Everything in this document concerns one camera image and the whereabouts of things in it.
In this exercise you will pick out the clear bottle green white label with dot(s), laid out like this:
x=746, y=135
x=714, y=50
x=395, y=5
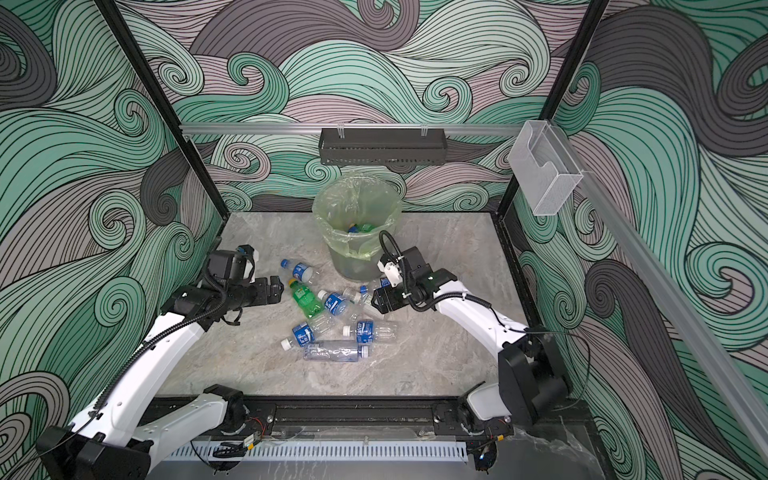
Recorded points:
x=362, y=297

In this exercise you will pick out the black frame post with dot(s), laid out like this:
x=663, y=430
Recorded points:
x=130, y=47
x=572, y=61

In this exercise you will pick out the Pocari bottle centre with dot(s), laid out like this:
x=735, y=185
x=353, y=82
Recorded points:
x=369, y=331

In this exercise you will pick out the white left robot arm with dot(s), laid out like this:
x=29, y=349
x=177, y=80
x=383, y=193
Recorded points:
x=107, y=440

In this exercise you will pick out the black right frame post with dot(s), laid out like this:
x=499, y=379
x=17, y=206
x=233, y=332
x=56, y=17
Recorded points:
x=572, y=61

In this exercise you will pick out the aluminium right rail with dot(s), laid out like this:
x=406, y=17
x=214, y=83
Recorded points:
x=737, y=392

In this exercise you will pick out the black left frame post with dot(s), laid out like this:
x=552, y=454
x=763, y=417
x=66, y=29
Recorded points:
x=130, y=47

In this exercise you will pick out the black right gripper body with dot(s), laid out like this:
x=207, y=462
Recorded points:
x=398, y=297

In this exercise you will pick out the crushed clear bottle front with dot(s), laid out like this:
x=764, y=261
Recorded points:
x=344, y=351

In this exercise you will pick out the blue label bottle lower left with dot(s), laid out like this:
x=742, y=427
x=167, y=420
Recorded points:
x=308, y=331

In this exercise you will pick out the aluminium rear rail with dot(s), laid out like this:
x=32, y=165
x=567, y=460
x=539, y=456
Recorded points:
x=269, y=128

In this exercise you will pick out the aluminium rail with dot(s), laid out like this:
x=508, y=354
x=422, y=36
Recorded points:
x=737, y=392
x=269, y=128

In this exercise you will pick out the white slotted cable duct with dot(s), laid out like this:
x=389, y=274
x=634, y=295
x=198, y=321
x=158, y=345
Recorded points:
x=357, y=451

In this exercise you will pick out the black perforated wall shelf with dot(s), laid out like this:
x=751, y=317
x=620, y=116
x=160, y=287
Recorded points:
x=396, y=147

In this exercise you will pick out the clear acrylic wall holder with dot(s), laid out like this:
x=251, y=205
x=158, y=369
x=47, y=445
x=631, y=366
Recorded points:
x=544, y=164

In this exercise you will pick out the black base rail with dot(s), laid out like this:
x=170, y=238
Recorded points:
x=441, y=415

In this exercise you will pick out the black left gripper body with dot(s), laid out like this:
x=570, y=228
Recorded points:
x=253, y=293

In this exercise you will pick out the grey mesh waste bin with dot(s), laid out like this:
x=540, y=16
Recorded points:
x=359, y=258

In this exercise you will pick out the white cap blue label bottle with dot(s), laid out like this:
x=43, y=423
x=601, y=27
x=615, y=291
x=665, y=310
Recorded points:
x=339, y=306

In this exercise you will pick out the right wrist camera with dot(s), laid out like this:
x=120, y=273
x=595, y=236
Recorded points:
x=392, y=272

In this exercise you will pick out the Pepsi bottle near bin left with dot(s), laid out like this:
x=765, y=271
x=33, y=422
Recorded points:
x=299, y=271

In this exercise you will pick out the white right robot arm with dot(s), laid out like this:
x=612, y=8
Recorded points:
x=531, y=375

